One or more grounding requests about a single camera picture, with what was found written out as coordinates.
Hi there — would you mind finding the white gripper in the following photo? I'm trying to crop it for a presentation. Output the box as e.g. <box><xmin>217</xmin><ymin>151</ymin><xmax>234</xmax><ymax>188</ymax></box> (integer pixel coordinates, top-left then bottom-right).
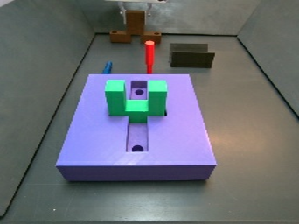
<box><xmin>105</xmin><ymin>0</ymin><xmax>169</xmax><ymax>24</ymax></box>

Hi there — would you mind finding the brown T-shaped block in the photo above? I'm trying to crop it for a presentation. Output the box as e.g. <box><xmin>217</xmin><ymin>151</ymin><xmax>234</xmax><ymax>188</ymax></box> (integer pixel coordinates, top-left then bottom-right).
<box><xmin>110</xmin><ymin>10</ymin><xmax>162</xmax><ymax>44</ymax></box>

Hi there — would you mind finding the purple board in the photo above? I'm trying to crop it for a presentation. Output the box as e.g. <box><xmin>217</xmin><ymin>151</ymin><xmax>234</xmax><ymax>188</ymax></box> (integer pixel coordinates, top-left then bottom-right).
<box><xmin>57</xmin><ymin>74</ymin><xmax>217</xmax><ymax>181</ymax></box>

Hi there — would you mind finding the red peg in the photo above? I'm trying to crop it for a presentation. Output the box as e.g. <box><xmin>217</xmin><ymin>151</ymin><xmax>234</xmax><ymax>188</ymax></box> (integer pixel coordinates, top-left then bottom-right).
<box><xmin>145</xmin><ymin>40</ymin><xmax>155</xmax><ymax>74</ymax></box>

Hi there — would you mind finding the dark grey block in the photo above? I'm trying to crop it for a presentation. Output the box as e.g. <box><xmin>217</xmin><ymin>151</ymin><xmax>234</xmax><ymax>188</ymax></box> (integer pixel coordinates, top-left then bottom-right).
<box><xmin>170</xmin><ymin>43</ymin><xmax>215</xmax><ymax>68</ymax></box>

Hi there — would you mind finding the blue peg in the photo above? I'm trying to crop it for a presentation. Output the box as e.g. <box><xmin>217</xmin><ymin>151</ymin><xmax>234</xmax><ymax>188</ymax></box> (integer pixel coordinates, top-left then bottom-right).
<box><xmin>102</xmin><ymin>61</ymin><xmax>113</xmax><ymax>74</ymax></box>

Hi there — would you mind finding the green U-shaped block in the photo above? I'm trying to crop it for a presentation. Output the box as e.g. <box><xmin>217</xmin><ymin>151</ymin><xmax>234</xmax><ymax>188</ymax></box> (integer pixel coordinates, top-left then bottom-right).
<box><xmin>106</xmin><ymin>80</ymin><xmax>169</xmax><ymax>123</ymax></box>

